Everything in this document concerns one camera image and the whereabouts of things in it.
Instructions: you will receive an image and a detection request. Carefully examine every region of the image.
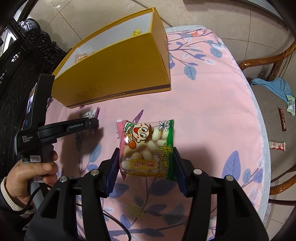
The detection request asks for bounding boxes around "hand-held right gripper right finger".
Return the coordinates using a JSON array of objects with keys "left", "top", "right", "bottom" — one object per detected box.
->
[{"left": 172, "top": 147, "right": 270, "bottom": 241}]

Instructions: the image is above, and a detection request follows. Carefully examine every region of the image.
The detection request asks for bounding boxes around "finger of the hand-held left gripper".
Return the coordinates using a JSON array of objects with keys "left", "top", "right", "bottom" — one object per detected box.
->
[{"left": 87, "top": 118, "right": 99, "bottom": 134}]

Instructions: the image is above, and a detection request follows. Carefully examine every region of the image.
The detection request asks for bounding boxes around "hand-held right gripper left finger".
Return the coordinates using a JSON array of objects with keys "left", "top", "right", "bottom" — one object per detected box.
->
[{"left": 24, "top": 148, "right": 121, "bottom": 241}]

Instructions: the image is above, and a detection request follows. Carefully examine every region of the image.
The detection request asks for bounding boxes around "small purple white packet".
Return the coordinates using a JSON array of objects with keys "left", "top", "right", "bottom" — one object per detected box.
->
[{"left": 75, "top": 107, "right": 100, "bottom": 139}]

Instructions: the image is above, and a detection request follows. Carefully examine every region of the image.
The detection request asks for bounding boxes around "cartoon bun snack bag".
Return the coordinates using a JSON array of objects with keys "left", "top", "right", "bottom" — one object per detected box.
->
[{"left": 115, "top": 119, "right": 177, "bottom": 182}]

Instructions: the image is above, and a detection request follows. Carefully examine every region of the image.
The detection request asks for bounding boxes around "yellow cardboard box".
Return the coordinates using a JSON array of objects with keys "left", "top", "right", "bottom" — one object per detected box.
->
[{"left": 51, "top": 7, "right": 172, "bottom": 109}]

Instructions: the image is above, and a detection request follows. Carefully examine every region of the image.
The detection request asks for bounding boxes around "person's left forearm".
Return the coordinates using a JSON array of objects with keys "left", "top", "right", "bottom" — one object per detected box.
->
[{"left": 0, "top": 177, "right": 36, "bottom": 218}]

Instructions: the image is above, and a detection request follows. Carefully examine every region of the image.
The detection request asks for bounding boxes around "person's left hand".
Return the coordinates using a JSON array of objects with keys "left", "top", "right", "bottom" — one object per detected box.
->
[{"left": 8, "top": 151, "right": 58, "bottom": 204}]

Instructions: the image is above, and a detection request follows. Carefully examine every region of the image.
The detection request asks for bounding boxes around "carved dark wooden furniture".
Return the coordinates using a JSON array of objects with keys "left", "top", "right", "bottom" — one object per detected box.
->
[{"left": 0, "top": 19, "right": 72, "bottom": 179}]

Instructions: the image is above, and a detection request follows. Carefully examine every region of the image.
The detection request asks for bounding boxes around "pink floral tablecloth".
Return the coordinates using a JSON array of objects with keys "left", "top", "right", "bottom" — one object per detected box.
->
[{"left": 42, "top": 25, "right": 271, "bottom": 241}]

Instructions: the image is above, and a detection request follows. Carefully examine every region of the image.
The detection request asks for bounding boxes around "white red candy packet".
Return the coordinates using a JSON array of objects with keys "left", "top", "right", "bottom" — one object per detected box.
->
[{"left": 269, "top": 140, "right": 286, "bottom": 151}]

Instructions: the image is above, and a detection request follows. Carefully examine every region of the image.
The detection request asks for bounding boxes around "wooden armchair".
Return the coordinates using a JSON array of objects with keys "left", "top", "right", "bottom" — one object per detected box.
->
[{"left": 239, "top": 39, "right": 296, "bottom": 204}]

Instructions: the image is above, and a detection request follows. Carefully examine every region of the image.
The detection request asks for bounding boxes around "brown candy bar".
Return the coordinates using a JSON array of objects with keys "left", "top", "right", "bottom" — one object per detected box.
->
[{"left": 277, "top": 108, "right": 287, "bottom": 132}]

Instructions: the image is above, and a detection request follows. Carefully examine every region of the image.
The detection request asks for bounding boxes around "green white snack packet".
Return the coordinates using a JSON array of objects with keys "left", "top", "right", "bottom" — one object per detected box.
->
[{"left": 286, "top": 95, "right": 296, "bottom": 116}]

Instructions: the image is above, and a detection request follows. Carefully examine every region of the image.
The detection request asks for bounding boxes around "blue cloth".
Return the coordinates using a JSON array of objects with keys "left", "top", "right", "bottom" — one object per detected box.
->
[{"left": 252, "top": 77, "right": 292, "bottom": 102}]

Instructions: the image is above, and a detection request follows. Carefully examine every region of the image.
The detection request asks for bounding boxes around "black cable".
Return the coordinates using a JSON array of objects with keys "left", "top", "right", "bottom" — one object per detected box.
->
[{"left": 102, "top": 207, "right": 132, "bottom": 241}]

